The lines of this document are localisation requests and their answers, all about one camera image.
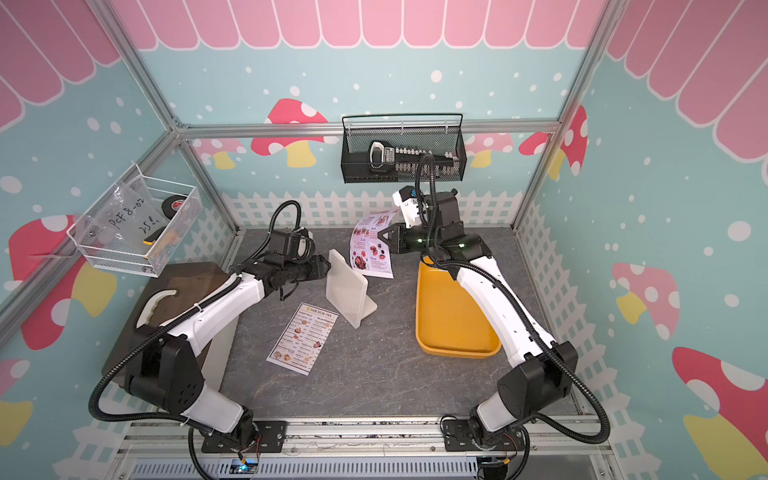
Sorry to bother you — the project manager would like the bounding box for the red special menu sheet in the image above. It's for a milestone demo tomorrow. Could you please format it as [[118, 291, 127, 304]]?
[[349, 210, 399, 279]]

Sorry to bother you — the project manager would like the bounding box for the white acrylic menu holder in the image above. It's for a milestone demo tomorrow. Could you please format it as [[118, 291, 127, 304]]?
[[326, 249, 377, 329]]

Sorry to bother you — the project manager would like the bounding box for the yellow-header old menu sheet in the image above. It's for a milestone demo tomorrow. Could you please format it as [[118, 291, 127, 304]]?
[[266, 302, 339, 376]]

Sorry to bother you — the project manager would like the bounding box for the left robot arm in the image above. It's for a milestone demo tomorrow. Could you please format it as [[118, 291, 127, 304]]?
[[123, 227, 331, 444]]

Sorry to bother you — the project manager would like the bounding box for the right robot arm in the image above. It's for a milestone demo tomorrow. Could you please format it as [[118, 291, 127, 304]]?
[[378, 186, 578, 437]]

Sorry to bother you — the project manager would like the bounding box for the socket set in basket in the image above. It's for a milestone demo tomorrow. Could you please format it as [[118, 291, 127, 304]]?
[[368, 141, 463, 181]]

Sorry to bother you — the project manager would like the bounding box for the yellow plastic tray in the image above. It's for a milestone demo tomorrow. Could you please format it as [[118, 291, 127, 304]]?
[[415, 263, 502, 359]]

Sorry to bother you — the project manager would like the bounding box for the black tape roll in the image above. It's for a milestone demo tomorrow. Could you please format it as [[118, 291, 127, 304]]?
[[161, 195, 187, 220]]

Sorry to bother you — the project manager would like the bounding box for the yellow black utility knife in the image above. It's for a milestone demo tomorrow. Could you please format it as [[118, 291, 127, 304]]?
[[143, 226, 166, 246]]

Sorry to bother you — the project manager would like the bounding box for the labelled plastic bag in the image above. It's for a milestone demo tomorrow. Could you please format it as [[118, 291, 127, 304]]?
[[95, 180, 168, 254]]

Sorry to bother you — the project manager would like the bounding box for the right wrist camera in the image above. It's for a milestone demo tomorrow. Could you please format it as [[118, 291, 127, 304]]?
[[392, 185, 426, 228]]

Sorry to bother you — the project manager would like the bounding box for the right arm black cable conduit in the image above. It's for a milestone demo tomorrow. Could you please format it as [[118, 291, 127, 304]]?
[[415, 153, 612, 446]]

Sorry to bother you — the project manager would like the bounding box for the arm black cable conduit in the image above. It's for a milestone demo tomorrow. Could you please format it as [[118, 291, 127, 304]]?
[[88, 199, 302, 480], [415, 153, 612, 446]]

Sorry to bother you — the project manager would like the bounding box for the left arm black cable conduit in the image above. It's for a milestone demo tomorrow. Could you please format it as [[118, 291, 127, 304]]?
[[88, 199, 302, 480]]

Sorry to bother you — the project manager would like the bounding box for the black wire mesh basket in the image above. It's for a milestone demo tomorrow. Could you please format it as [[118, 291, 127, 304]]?
[[341, 113, 467, 183]]

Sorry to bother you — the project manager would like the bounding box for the brown toolbox with white handle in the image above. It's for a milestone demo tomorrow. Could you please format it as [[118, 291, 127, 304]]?
[[101, 262, 238, 390]]

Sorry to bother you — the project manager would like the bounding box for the clear wall-mounted bin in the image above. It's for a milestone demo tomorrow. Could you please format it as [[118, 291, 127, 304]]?
[[67, 164, 203, 278]]

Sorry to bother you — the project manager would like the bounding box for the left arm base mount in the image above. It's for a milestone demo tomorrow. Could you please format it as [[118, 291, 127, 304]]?
[[202, 420, 288, 454]]

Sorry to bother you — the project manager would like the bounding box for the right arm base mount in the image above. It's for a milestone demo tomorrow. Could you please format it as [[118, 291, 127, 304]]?
[[439, 415, 525, 453]]

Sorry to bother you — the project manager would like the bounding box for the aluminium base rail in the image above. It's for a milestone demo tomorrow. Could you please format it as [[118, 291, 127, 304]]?
[[117, 415, 613, 463]]

